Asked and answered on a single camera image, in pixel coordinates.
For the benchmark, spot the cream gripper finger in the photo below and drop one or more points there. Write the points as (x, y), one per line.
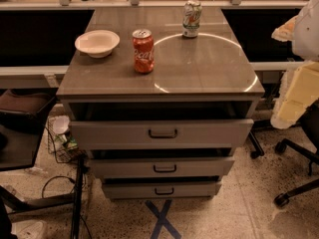
(285, 32)
(299, 89)

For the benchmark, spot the green white 7up can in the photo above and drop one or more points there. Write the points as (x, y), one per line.
(191, 18)

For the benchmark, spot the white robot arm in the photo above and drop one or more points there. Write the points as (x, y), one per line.
(306, 33)

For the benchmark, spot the red coca-cola can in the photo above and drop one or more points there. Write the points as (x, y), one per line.
(143, 43)

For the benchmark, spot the grey drawer cabinet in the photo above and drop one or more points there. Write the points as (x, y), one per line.
(205, 78)

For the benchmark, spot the top grey drawer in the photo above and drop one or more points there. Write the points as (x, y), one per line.
(161, 134)

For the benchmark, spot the grey drawer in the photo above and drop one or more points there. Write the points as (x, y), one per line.
(161, 167)
(161, 190)
(161, 134)

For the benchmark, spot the middle grey drawer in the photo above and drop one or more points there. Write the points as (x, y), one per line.
(161, 167)

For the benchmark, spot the bottom grey drawer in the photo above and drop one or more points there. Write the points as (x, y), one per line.
(161, 190)

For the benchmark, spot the white bowl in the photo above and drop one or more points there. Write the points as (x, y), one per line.
(97, 43)

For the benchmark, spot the black office chair left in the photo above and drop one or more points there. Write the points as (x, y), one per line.
(23, 116)

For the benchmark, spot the wire waste basket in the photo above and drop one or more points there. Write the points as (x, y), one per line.
(60, 140)

